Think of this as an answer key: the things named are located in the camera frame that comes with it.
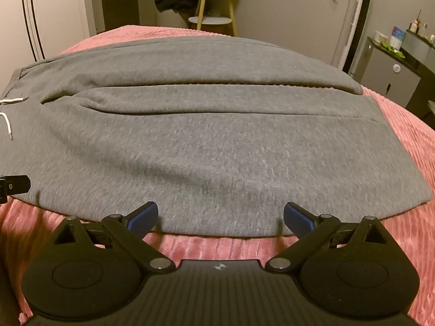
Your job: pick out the green leafy item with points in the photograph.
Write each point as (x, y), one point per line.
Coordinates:
(394, 51)

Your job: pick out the white cup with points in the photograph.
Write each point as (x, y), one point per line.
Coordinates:
(380, 36)

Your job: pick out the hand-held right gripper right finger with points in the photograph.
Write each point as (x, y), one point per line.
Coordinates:
(299, 218)

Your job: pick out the dark door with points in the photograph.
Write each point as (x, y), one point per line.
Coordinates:
(119, 0)

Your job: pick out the gray cabinet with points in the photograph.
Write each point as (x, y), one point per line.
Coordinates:
(394, 78)

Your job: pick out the wooden side table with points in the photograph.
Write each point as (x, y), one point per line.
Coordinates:
(204, 0)

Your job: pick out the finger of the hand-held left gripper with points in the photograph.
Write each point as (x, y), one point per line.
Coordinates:
(17, 184)

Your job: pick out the gray pants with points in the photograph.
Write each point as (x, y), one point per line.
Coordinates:
(217, 135)

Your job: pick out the small bottles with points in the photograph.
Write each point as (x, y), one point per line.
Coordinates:
(419, 29)

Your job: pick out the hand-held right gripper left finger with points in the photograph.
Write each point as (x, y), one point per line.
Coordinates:
(142, 218)

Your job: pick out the white tower fan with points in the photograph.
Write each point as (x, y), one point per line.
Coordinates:
(355, 23)

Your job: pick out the white wardrobe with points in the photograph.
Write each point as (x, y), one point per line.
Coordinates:
(51, 17)

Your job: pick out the pink ribbed blanket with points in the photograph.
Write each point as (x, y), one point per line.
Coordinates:
(221, 249)

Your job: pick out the blue box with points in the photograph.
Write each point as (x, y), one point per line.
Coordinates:
(398, 37)

